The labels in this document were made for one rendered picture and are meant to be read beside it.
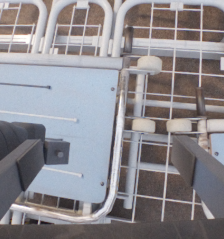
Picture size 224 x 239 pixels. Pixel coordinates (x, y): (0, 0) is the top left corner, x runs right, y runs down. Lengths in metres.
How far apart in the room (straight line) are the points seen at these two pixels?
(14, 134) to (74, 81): 0.28
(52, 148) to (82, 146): 0.21
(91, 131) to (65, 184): 0.15
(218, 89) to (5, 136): 1.08
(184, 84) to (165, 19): 0.44
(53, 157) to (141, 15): 1.15
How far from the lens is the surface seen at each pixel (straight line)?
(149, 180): 1.01
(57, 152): 0.24
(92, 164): 0.44
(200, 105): 0.50
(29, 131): 0.25
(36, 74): 0.52
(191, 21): 1.30
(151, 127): 0.44
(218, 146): 0.50
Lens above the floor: 0.98
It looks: 79 degrees down
